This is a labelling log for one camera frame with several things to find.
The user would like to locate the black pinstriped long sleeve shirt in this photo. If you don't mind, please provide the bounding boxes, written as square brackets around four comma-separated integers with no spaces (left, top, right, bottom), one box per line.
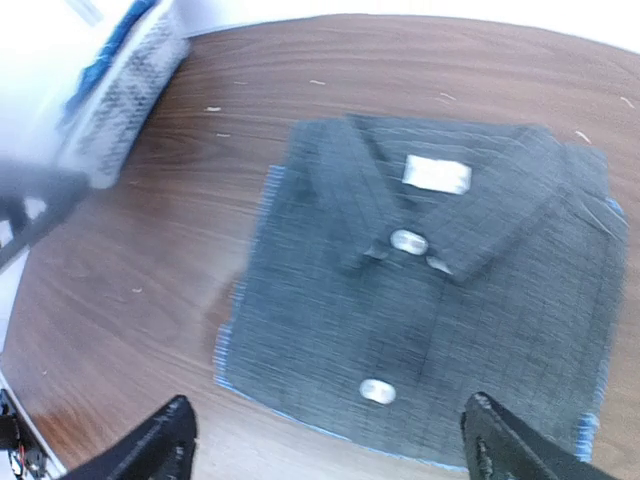
[218,115,628,469]

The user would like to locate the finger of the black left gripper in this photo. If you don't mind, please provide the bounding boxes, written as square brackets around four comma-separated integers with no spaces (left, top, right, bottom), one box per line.
[1,159,90,269]

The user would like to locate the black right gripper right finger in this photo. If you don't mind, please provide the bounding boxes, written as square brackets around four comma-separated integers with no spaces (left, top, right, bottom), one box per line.
[460,392,611,479]

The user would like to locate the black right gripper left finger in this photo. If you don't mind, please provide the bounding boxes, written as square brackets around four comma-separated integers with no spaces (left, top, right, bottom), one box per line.
[64,395,198,480]

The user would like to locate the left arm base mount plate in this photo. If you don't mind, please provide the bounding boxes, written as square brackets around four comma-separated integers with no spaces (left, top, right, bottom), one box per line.
[1,388,56,479]

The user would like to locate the white plastic laundry basket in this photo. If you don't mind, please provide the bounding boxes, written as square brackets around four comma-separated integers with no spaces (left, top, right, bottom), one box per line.
[54,0,193,190]

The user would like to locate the light blue checked shirt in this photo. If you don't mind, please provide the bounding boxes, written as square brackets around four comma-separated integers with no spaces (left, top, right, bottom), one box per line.
[215,166,621,470]

